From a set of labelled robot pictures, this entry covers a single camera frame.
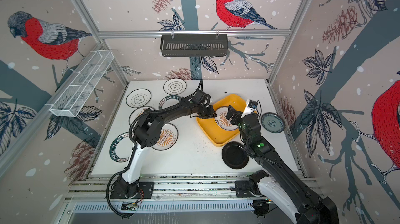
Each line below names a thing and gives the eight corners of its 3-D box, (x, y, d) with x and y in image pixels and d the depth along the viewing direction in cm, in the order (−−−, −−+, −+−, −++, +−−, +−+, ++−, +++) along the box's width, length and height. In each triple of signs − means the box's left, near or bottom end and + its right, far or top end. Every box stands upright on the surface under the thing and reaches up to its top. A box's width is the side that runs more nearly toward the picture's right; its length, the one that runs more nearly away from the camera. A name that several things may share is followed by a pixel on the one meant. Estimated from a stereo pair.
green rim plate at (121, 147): (105, 162, 85) (103, 161, 83) (116, 133, 96) (115, 132, 94) (129, 162, 85) (127, 161, 83) (137, 133, 96) (136, 132, 94)
